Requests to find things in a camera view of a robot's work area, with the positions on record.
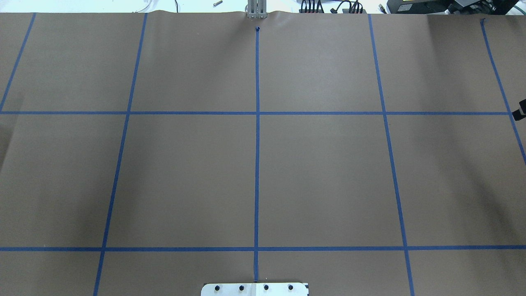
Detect black equipment box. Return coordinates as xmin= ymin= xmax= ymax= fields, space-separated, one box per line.
xmin=386 ymin=0 xmax=519 ymax=15

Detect black cables on desk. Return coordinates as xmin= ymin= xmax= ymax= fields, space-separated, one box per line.
xmin=299 ymin=0 xmax=366 ymax=15

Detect metal stand post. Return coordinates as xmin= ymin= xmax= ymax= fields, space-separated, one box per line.
xmin=246 ymin=0 xmax=268 ymax=19

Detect white metal camera stand base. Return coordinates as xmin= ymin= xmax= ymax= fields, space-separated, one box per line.
xmin=201 ymin=282 xmax=309 ymax=296

